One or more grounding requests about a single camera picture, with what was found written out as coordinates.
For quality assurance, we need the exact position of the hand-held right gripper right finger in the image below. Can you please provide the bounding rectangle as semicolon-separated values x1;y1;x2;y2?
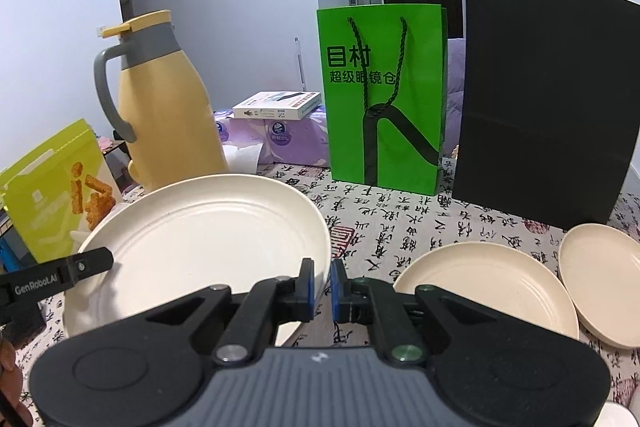
330;258;493;365

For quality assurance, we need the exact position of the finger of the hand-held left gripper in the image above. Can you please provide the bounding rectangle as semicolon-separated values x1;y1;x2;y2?
59;247;114;290

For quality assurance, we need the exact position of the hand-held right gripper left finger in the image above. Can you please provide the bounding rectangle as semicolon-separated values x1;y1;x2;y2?
145;258;317;365

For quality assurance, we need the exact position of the large cream plate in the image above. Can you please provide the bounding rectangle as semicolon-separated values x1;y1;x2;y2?
62;174;332;348

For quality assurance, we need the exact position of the small cream plate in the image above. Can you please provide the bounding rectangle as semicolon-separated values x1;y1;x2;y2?
393;241;581;345
557;223;640;349

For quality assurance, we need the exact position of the person's left hand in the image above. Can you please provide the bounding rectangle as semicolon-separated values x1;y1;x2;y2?
0;341;33;427

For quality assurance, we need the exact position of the yellow-green snack box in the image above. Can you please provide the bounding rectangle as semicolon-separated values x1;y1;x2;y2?
0;118;123;264

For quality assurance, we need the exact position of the white tissue sheet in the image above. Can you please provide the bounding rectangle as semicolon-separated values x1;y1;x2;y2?
221;143;265;175

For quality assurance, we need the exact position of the purple tissue pack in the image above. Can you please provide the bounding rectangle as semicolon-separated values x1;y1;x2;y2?
214;104;331;168

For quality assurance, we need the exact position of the yellow thermos jug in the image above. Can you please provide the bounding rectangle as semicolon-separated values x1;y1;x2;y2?
93;10;231;194

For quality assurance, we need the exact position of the flat white box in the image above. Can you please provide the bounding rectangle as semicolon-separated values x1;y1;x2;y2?
232;91;322;122

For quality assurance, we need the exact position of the pale purple bedding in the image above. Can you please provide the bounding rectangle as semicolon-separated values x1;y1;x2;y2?
445;38;468;162

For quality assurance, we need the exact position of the green paper bag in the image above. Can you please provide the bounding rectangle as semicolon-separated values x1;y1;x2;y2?
316;4;449;196

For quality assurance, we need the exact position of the black paper bag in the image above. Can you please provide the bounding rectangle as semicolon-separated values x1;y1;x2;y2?
451;0;640;230

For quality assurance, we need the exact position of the white mop handle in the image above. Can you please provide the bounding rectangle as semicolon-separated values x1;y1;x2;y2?
294;37;307;95

